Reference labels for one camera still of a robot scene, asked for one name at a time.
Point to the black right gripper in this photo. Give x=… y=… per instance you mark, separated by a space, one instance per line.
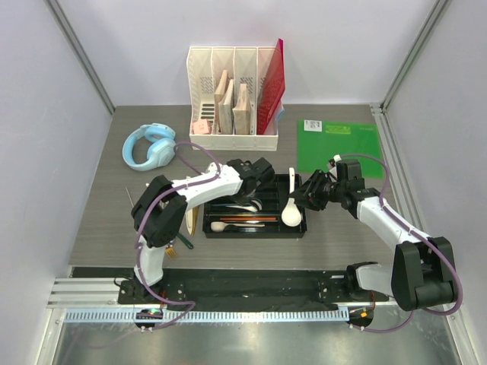
x=308 y=197

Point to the white plastic spoon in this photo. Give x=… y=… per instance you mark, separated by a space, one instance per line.
x=257 y=205

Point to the black cutlery tray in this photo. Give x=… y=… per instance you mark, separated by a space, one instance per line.
x=273 y=199

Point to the blue plastic spoon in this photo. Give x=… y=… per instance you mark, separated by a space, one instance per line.
x=237 y=206

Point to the small white ceramic spoon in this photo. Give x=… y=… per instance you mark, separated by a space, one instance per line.
x=219 y=226

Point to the light blue headphones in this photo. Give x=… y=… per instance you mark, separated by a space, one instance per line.
x=160 y=152

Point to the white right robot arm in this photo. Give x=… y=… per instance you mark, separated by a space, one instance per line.
x=422 y=274

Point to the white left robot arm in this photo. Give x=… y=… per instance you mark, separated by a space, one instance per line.
x=159 y=212

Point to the large white ceramic spoon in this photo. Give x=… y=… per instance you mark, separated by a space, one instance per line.
x=291 y=215

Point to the green cutting mat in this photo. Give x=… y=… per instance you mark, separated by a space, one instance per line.
x=319 y=141

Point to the orange chopstick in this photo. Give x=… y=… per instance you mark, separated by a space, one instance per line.
x=249 y=219

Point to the white chopstick in tray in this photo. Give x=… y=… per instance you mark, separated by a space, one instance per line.
x=242 y=224

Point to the black spoon in tray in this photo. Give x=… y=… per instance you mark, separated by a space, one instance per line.
x=231 y=228

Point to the wooden board right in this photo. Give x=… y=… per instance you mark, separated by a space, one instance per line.
x=241 y=111

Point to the wooden board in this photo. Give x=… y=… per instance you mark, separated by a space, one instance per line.
x=224 y=101
x=241 y=111

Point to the mesh zipper pouch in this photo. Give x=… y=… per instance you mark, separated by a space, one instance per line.
x=279 y=113

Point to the pink cube box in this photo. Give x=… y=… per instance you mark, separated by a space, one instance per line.
x=202 y=127

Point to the magenta plastic folder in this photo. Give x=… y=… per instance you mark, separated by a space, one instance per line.
x=273 y=89

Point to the wooden board left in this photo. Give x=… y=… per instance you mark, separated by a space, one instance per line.
x=224 y=101

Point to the white file organizer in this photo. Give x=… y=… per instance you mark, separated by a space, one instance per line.
x=236 y=96

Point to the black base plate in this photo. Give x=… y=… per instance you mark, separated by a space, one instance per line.
x=321 y=286

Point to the green handled utensil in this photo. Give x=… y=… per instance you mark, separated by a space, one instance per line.
x=185 y=241

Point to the white cable duct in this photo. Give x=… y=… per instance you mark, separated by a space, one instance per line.
x=142 y=316

